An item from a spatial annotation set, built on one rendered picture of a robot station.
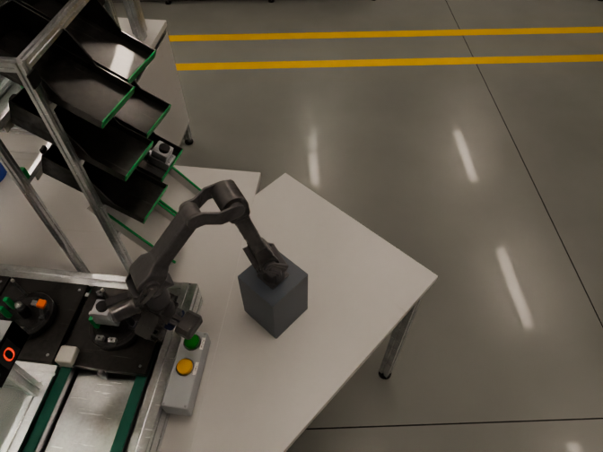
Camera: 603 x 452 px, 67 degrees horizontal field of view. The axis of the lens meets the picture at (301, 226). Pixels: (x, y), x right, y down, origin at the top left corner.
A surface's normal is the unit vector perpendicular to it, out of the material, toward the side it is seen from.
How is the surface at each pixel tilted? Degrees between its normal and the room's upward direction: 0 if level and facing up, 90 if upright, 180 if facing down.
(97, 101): 25
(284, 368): 0
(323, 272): 0
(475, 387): 0
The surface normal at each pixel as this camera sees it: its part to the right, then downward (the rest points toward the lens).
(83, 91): 0.40, -0.47
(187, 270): 0.00, -0.62
